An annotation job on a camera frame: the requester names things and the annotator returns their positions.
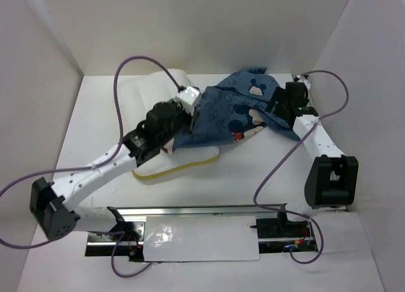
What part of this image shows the white cover plate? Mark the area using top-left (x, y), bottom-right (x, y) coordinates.
top-left (143, 216), bottom-right (260, 262)

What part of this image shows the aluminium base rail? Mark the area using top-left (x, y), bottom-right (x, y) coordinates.
top-left (85, 205), bottom-right (318, 262)

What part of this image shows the blue cartoon print pillowcase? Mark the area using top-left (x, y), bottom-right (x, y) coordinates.
top-left (163, 66), bottom-right (299, 154)

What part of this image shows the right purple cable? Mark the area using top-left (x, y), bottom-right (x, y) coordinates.
top-left (253, 70), bottom-right (349, 265)

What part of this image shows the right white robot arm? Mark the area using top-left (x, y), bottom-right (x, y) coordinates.
top-left (267, 82), bottom-right (359, 236)

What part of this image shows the white pillow yellow edge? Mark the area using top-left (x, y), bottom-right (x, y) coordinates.
top-left (117, 69), bottom-right (219, 180)

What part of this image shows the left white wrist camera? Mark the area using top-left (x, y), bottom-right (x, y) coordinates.
top-left (175, 86), bottom-right (202, 114)

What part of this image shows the purple cable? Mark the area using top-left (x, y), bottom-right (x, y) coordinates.
top-left (0, 56), bottom-right (187, 279)
top-left (253, 70), bottom-right (349, 265)

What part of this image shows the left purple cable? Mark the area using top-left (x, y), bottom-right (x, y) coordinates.
top-left (0, 56), bottom-right (187, 279)

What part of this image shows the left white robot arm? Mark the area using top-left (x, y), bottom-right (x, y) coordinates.
top-left (30, 95), bottom-right (199, 240)

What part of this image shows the aluminium side rail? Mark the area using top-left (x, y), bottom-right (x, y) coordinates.
top-left (308, 83), bottom-right (323, 116)

